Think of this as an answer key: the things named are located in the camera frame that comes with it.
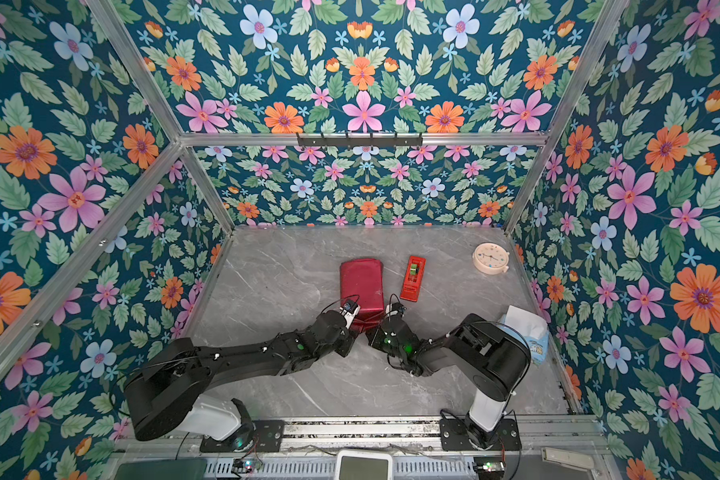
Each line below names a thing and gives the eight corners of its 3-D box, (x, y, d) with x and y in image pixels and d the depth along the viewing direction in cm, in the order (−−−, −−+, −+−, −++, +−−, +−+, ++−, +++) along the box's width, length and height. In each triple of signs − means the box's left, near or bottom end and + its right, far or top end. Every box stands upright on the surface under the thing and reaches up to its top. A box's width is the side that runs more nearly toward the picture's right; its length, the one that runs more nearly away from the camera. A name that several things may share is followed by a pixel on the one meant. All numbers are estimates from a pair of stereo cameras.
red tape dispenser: (400, 298, 101) (400, 288, 96) (408, 266, 110) (409, 255, 105) (417, 302, 100) (419, 292, 95) (424, 269, 109) (426, 258, 104)
